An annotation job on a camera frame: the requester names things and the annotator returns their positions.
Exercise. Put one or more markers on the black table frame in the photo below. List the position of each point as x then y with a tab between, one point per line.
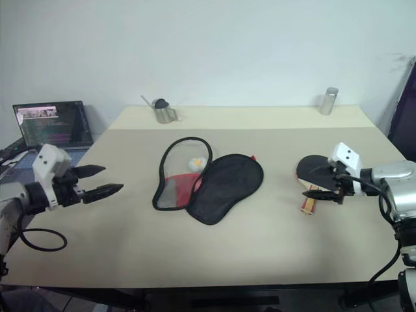
234	302

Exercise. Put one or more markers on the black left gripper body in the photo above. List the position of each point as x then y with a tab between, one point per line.
68	191

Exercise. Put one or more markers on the metal cylinder canister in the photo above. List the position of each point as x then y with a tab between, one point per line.
327	102

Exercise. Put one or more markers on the red zipper pull tab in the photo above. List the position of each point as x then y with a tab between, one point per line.
253	157

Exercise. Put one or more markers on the open laptop computer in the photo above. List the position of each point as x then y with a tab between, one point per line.
48	123

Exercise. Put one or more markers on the black ball in cup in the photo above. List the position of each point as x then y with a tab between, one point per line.
161	103

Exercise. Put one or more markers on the thin metal stick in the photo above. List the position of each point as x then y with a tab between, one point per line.
147	100

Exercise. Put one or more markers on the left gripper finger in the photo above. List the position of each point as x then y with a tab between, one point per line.
91	170
102	192

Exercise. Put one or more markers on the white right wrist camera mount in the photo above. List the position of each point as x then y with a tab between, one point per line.
347	157

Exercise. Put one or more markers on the black upright panel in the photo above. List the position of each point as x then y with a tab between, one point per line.
404	123

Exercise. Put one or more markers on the black table tennis paddle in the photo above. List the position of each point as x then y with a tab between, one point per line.
312	167

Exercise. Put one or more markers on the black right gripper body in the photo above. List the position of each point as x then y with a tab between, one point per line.
345	187

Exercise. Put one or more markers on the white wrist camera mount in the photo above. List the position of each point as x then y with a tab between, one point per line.
48	159
347	157

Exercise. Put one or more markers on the black device beside laptop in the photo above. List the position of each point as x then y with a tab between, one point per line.
9	153

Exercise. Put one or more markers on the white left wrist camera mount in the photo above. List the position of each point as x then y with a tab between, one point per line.
48	159

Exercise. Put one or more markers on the black red paddle case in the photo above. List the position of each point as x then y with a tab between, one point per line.
227	188

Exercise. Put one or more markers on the white yellow small ball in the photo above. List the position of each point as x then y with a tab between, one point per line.
196	163

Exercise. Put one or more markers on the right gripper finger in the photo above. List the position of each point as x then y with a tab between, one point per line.
321	195
326	170

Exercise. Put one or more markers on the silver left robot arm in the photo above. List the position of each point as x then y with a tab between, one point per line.
9	208

